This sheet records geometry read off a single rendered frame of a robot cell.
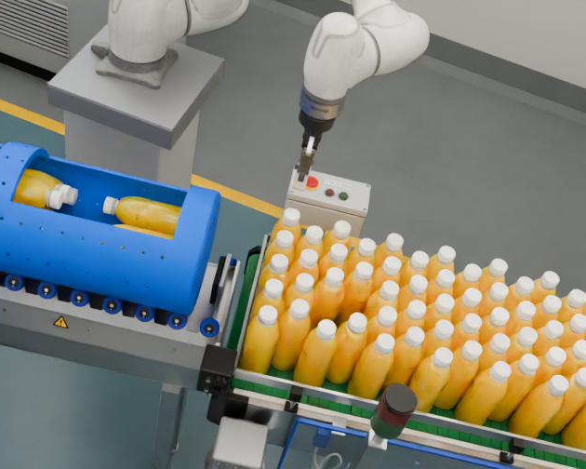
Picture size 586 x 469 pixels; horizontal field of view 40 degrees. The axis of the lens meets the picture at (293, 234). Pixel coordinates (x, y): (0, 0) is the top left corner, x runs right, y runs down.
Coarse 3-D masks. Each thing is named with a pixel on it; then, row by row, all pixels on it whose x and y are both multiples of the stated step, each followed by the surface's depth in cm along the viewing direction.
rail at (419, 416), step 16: (240, 368) 176; (272, 384) 178; (288, 384) 177; (304, 384) 177; (336, 400) 178; (352, 400) 177; (368, 400) 177; (416, 416) 178; (432, 416) 177; (464, 432) 180; (480, 432) 179; (496, 432) 178; (544, 448) 179; (560, 448) 178
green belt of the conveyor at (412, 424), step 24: (240, 312) 197; (240, 384) 183; (336, 384) 188; (336, 408) 184; (360, 408) 185; (432, 408) 188; (432, 432) 184; (456, 432) 185; (528, 456) 185; (552, 456) 186
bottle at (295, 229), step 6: (276, 222) 195; (282, 222) 193; (276, 228) 194; (282, 228) 193; (288, 228) 192; (294, 228) 193; (300, 228) 195; (276, 234) 194; (294, 234) 193; (300, 234) 195; (270, 240) 199; (294, 240) 194; (294, 246) 196
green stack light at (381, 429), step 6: (372, 414) 152; (378, 414) 149; (372, 420) 151; (378, 420) 149; (372, 426) 152; (378, 426) 150; (384, 426) 148; (390, 426) 148; (402, 426) 148; (378, 432) 151; (384, 432) 149; (390, 432) 149; (396, 432) 149; (384, 438) 151; (390, 438) 151
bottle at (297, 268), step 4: (296, 260) 188; (292, 264) 188; (296, 264) 186; (300, 264) 184; (316, 264) 187; (292, 268) 187; (296, 268) 186; (300, 268) 185; (304, 268) 185; (308, 268) 184; (312, 268) 185; (316, 268) 186; (292, 272) 187; (296, 272) 186; (300, 272) 185; (304, 272) 185; (308, 272) 185; (312, 272) 185; (316, 272) 186; (292, 276) 187; (296, 276) 186; (316, 276) 187; (292, 280) 187; (316, 280) 188
